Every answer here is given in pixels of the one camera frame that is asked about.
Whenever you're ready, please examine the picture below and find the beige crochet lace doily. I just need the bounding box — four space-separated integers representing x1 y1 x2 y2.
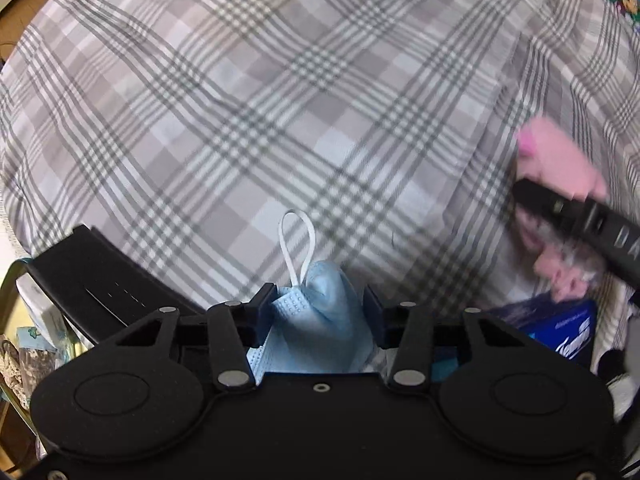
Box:
0 339 56 411

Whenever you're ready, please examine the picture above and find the blue printed packet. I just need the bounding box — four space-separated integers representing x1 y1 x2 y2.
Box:
487 299 599 367

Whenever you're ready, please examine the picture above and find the black and white soft object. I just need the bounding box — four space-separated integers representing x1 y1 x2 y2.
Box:
592 305 640 426

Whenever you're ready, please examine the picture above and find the pink plush toy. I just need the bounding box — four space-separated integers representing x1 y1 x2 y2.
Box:
515 116 611 296

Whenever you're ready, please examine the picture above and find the blue face mask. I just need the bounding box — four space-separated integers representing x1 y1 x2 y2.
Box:
247 208 376 383

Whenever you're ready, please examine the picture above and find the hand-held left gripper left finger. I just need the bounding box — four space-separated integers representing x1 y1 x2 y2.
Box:
100 282 279 390

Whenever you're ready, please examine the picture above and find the grey plaid blanket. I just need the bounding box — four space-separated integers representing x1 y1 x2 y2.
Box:
0 0 640 341

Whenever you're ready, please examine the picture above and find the gold metal tray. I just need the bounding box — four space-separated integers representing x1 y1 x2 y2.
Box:
0 258 83 441

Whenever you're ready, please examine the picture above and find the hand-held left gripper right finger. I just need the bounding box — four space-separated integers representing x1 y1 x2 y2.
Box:
362 285 521 390

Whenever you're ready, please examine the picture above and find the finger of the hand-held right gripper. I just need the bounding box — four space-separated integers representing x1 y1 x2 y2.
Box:
512 177 601 243

